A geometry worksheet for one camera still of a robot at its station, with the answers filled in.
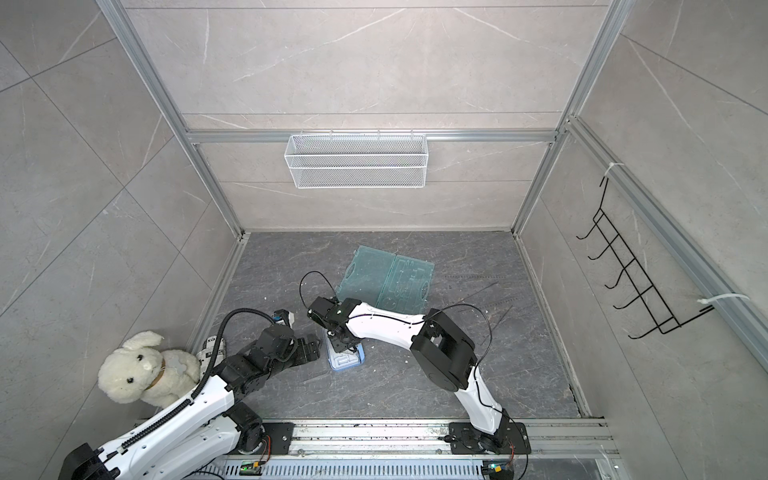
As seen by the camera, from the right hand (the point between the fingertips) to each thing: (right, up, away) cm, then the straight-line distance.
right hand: (349, 339), depth 88 cm
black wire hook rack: (+68, +12, -29) cm, 75 cm away
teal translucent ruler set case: (+11, +16, +16) cm, 25 cm away
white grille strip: (+7, -26, -18) cm, 33 cm away
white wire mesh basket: (+1, +58, +13) cm, 59 cm away
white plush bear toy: (-46, -2, -20) cm, 50 cm away
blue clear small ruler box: (0, -5, -3) cm, 6 cm away
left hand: (-10, +1, -5) cm, 11 cm away
